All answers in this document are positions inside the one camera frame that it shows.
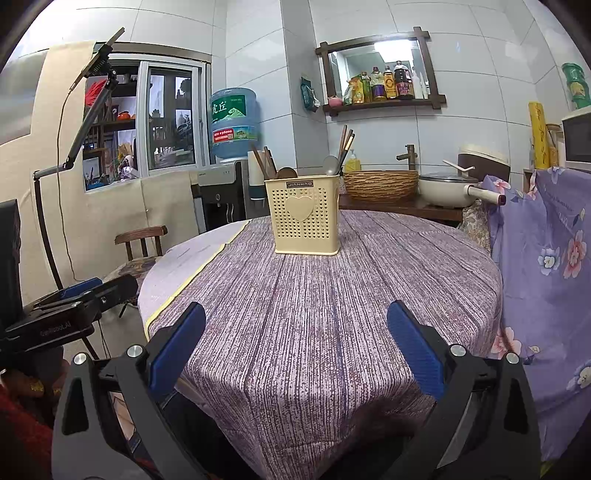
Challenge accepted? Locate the cream brown rice cooker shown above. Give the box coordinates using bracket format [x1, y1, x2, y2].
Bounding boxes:
[458, 144, 511, 183]

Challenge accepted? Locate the blue water jug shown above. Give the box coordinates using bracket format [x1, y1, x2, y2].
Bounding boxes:
[210, 88, 259, 161]

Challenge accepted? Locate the cream pan with lid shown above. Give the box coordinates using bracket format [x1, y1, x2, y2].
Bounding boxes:
[418, 172, 507, 208]

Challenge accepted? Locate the yellow paper roll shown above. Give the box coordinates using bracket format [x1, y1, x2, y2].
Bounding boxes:
[529, 102, 551, 171]

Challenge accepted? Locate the beige cover cloth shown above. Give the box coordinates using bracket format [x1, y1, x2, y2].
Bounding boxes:
[85, 168, 200, 278]

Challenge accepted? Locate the green hanging packet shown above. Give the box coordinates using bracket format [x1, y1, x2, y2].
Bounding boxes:
[300, 76, 321, 112]

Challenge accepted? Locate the round owl-face seat cushion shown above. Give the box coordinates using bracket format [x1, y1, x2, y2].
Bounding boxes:
[102, 256, 162, 283]

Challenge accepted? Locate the person's red garment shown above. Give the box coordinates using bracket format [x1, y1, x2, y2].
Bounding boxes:
[0, 355, 56, 480]

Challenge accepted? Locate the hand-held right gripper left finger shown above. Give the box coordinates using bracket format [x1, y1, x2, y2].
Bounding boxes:
[51, 302, 208, 480]

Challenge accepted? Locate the white microwave oven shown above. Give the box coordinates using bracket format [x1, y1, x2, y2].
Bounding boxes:
[561, 106, 591, 174]

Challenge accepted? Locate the dark sauce bottle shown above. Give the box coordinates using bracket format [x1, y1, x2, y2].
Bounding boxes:
[394, 61, 415, 100]

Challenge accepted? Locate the cluttered wooden shelf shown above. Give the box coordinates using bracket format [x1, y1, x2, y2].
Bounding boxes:
[83, 65, 139, 190]

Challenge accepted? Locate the wooden framed mirror shelf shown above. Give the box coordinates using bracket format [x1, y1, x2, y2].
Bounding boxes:
[315, 26, 448, 116]

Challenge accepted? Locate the woven basket sink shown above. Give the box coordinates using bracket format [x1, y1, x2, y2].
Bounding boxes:
[342, 170, 420, 201]

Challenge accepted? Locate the wooden chair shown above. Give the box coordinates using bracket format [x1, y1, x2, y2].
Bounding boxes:
[115, 225, 169, 278]

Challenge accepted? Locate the water dispenser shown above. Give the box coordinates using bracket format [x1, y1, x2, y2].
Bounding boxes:
[198, 159, 250, 227]

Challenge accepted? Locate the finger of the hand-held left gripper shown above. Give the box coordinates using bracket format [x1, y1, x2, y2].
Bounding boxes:
[83, 275, 139, 315]
[34, 277, 103, 309]

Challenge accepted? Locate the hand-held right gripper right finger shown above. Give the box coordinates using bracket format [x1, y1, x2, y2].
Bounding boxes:
[387, 300, 541, 480]

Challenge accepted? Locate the aluminium framed window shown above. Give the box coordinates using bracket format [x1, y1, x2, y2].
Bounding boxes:
[108, 54, 213, 178]

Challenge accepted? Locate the white tablecloth yellow trim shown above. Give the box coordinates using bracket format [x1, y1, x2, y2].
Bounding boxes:
[137, 219, 252, 333]

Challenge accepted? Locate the beige floral cloth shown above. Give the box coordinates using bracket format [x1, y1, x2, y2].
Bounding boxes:
[462, 198, 492, 252]

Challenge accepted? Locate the purple floral cloth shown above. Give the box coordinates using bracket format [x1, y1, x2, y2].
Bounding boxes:
[480, 166, 591, 462]

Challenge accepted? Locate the stack of green cups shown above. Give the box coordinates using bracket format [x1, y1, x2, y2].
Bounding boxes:
[561, 62, 591, 110]

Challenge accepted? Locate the purple striped tablecloth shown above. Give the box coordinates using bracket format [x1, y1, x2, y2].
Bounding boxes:
[145, 210, 504, 480]

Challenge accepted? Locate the cream plastic utensil holder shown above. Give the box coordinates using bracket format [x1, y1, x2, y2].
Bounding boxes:
[264, 174, 341, 256]

